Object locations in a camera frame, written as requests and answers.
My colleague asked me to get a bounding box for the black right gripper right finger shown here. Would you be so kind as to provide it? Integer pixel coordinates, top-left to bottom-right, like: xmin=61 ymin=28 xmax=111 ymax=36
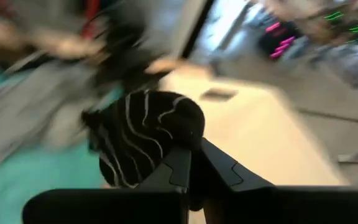
xmin=196 ymin=138 xmax=358 ymax=224

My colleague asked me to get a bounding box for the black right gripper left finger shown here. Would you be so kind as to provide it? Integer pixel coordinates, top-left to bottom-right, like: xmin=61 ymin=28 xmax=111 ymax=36
xmin=22 ymin=146 xmax=193 ymax=224

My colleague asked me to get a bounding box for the white plastic bin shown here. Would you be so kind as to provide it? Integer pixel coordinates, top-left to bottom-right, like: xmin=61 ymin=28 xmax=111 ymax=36
xmin=159 ymin=67 xmax=351 ymax=187

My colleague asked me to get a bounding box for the grey garment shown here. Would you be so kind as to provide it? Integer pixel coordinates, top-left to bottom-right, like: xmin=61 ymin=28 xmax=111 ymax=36
xmin=0 ymin=58 xmax=113 ymax=174

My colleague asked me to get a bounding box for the black white-striped sock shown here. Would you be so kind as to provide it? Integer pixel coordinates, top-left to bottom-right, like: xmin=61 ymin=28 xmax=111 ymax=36
xmin=81 ymin=89 xmax=206 ymax=189

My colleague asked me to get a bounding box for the teal garment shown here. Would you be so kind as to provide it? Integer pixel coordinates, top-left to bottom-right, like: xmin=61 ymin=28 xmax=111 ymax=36
xmin=0 ymin=62 xmax=126 ymax=224

